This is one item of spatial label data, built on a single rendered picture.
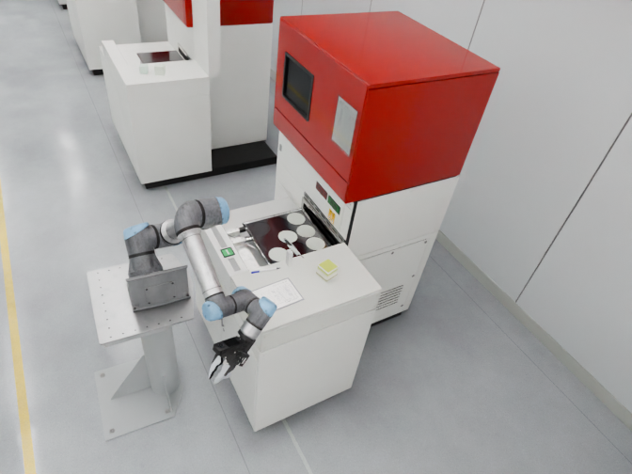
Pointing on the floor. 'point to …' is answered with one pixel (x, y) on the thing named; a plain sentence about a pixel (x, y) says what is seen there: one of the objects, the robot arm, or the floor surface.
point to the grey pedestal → (140, 387)
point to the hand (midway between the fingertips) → (212, 378)
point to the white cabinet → (292, 366)
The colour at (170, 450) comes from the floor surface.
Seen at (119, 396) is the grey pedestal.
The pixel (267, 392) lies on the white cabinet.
